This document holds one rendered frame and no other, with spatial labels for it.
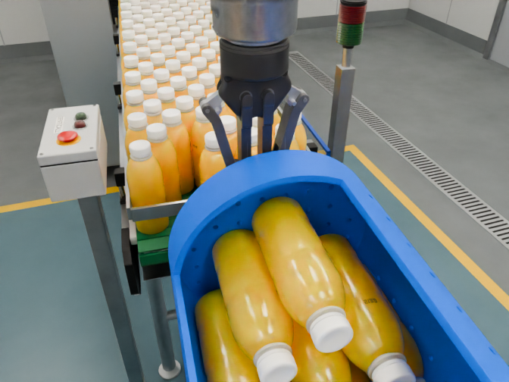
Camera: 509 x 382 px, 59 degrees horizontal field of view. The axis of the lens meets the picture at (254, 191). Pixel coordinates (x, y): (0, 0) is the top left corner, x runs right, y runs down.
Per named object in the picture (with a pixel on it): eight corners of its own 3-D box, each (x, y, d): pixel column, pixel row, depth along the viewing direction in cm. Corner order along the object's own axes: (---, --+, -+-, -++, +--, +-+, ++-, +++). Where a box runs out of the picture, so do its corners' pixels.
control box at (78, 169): (51, 203, 84) (35, 155, 78) (60, 150, 100) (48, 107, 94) (106, 195, 86) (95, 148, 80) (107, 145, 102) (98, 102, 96)
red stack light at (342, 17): (344, 25, 105) (346, 7, 103) (333, 18, 110) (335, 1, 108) (369, 23, 106) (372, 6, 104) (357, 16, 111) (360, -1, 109)
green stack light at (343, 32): (341, 47, 108) (344, 26, 105) (331, 39, 113) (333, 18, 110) (366, 45, 109) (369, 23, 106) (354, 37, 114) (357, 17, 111)
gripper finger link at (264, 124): (254, 79, 53) (265, 78, 53) (256, 161, 60) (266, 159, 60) (262, 93, 50) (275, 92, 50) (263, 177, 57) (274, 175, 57)
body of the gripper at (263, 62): (282, 22, 52) (279, 98, 57) (208, 27, 50) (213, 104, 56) (304, 42, 46) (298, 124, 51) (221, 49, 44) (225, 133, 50)
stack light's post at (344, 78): (310, 343, 176) (341, 69, 113) (306, 335, 180) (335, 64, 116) (320, 341, 177) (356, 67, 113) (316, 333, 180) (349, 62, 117)
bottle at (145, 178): (162, 240, 92) (150, 161, 81) (130, 235, 93) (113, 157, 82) (175, 218, 97) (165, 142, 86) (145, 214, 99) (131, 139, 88)
